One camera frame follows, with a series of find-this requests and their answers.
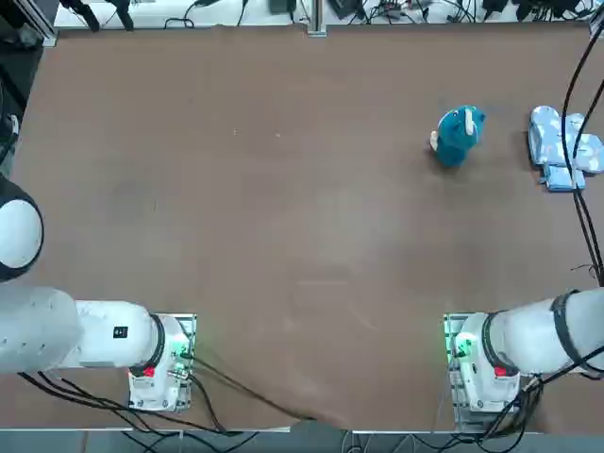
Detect blue patterned oven mitt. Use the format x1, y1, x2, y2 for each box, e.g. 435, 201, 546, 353
568, 133, 604, 178
528, 104, 589, 193

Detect small blue plush doll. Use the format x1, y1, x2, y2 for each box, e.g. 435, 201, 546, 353
428, 106, 488, 167

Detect dark power adapter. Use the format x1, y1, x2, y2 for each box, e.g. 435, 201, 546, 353
328, 0, 365, 21

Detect black hub with red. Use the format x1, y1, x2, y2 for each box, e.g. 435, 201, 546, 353
377, 0, 411, 20

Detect black tripod leg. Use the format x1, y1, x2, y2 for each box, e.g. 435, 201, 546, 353
110, 0, 136, 32
60, 0, 101, 33

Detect black power brick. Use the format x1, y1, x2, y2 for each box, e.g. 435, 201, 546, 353
512, 0, 582, 10

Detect black cable across table edge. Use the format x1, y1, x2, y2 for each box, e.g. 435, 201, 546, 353
188, 356, 318, 422

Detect black left arm base cables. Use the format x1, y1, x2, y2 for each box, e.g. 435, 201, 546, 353
17, 371, 246, 435

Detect black arm base cables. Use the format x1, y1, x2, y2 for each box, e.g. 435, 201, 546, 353
480, 372, 548, 443
17, 371, 246, 435

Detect black right arm base cables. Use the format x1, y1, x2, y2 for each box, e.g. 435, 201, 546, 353
480, 372, 548, 443

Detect black metal frame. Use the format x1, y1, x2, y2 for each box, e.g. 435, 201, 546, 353
0, 35, 46, 143

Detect aluminium frame extrusion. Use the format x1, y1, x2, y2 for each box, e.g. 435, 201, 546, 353
8, 0, 59, 48

